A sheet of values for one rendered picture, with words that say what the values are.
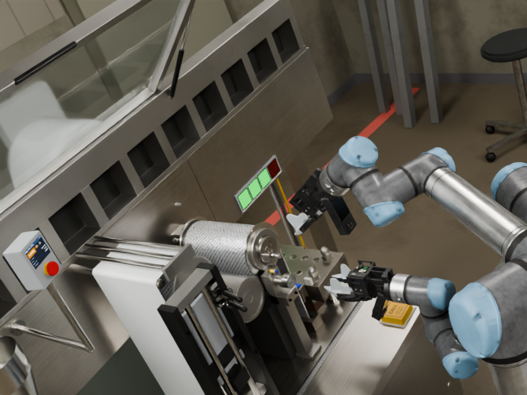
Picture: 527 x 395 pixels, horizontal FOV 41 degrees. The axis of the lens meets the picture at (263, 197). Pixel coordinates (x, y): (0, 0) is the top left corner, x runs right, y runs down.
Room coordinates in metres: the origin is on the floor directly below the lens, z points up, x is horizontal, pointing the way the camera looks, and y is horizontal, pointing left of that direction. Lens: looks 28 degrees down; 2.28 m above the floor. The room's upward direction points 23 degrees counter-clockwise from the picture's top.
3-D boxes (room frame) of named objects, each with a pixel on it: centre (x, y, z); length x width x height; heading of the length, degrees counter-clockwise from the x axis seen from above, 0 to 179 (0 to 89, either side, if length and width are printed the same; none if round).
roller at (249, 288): (1.66, 0.23, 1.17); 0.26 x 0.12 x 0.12; 44
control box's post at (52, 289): (1.29, 0.48, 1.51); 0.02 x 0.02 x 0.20
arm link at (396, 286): (1.43, -0.23, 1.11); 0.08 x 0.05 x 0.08; 134
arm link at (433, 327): (1.36, -0.29, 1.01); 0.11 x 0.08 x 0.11; 175
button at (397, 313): (1.59, -0.22, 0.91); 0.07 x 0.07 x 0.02; 44
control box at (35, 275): (1.29, 0.47, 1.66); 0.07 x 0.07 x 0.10; 60
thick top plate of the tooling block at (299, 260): (1.89, 0.04, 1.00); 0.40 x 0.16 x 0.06; 44
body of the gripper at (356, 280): (1.49, -0.18, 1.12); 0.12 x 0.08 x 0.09; 44
